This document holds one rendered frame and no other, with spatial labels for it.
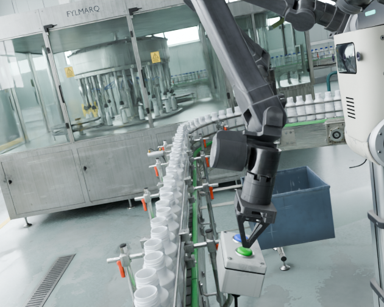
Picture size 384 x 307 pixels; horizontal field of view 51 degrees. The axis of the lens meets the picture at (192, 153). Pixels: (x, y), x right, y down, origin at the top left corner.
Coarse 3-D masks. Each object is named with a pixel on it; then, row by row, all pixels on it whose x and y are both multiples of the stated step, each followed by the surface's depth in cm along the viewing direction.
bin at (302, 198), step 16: (288, 176) 183; (304, 176) 183; (272, 192) 185; (288, 192) 153; (304, 192) 153; (320, 192) 153; (288, 208) 155; (304, 208) 155; (320, 208) 155; (272, 224) 156; (288, 224) 156; (304, 224) 156; (320, 224) 156; (272, 240) 158; (288, 240) 158; (304, 240) 158; (208, 256) 165
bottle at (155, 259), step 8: (144, 256) 73; (152, 256) 74; (160, 256) 72; (144, 264) 73; (152, 264) 71; (160, 264) 72; (160, 272) 72; (168, 272) 73; (160, 280) 71; (168, 280) 72; (168, 288) 72
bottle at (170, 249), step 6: (156, 228) 86; (162, 228) 86; (156, 234) 83; (162, 234) 83; (168, 234) 84; (162, 240) 83; (168, 240) 84; (168, 246) 84; (174, 246) 85; (168, 252) 83; (174, 252) 84; (174, 258) 84; (174, 264) 84; (180, 264) 86; (174, 270) 84; (180, 270) 86; (180, 276) 85; (180, 282) 85; (180, 288) 85; (180, 294) 85; (186, 294) 87
